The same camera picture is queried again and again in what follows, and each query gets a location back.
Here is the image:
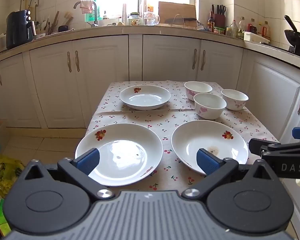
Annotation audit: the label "white pink flower bowl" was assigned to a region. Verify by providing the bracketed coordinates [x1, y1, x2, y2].
[193, 93, 227, 120]
[221, 89, 249, 111]
[184, 81, 213, 102]

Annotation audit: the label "wire rack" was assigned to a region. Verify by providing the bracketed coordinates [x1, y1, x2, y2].
[169, 14, 190, 27]

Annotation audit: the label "white plastic tray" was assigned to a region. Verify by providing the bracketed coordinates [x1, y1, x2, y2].
[244, 32, 270, 44]

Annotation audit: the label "kitchen utensil rack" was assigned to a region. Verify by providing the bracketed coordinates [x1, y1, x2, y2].
[41, 10, 74, 34]

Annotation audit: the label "metal faucet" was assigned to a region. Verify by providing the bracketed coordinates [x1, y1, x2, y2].
[73, 0, 99, 27]

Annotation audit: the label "black air fryer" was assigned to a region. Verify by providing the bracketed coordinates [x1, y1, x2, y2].
[6, 9, 37, 50]

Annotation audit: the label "cherry print tablecloth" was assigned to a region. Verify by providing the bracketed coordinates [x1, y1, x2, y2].
[86, 80, 280, 199]

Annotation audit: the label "white fruit print plate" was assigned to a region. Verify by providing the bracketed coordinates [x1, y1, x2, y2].
[119, 85, 171, 110]
[171, 120, 249, 175]
[75, 123, 163, 187]

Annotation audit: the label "black wok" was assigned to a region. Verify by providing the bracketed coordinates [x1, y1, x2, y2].
[284, 15, 300, 53]

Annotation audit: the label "yellow plastic bag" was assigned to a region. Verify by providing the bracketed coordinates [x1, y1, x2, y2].
[0, 155, 25, 198]

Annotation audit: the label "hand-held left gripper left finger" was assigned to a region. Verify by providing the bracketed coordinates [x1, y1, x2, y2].
[22, 148, 115, 200]

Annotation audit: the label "brown cutting board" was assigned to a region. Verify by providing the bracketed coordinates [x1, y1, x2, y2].
[158, 1, 197, 27]

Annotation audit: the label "glass pitcher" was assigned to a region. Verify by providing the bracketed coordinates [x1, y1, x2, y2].
[143, 11, 160, 26]

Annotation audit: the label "red seasoning bottle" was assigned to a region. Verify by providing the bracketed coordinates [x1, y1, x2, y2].
[247, 18, 257, 34]

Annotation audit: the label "white kitchen cabinets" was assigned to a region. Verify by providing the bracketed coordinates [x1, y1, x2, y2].
[0, 25, 300, 155]

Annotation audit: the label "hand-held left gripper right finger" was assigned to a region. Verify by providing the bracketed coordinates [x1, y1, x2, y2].
[181, 148, 277, 200]

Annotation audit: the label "printed glass jar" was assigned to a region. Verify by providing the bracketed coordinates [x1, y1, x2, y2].
[127, 12, 143, 26]

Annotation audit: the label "pink cloth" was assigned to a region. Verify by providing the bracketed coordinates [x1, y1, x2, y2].
[79, 0, 94, 14]

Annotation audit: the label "clear bottle white cap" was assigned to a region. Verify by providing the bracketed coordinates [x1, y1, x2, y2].
[238, 17, 246, 38]

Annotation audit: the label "dark sauce bottle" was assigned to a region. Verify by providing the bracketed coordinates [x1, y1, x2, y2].
[207, 11, 215, 32]

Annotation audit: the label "dark red knife block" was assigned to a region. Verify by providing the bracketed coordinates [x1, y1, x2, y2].
[212, 4, 227, 29]

